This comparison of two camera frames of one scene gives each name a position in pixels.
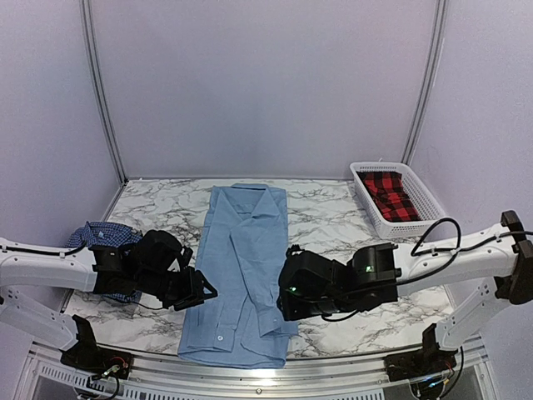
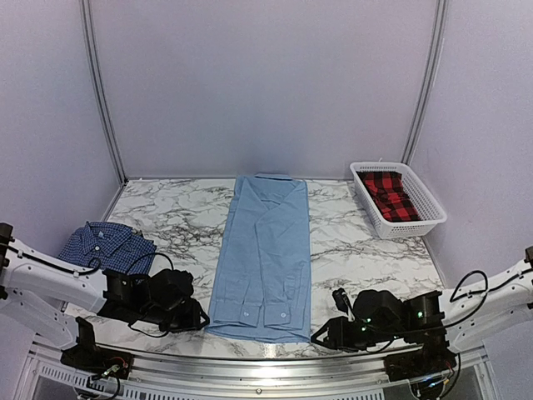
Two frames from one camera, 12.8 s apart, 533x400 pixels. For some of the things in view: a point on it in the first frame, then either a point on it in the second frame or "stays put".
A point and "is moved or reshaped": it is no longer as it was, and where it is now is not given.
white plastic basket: (397, 204) stays put
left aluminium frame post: (87, 8) stays put
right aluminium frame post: (430, 84) stays put
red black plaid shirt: (391, 195) stays put
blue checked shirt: (97, 234) stays put
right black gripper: (290, 308) to (338, 334)
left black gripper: (192, 295) to (192, 318)
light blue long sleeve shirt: (241, 245) is moved or reshaped
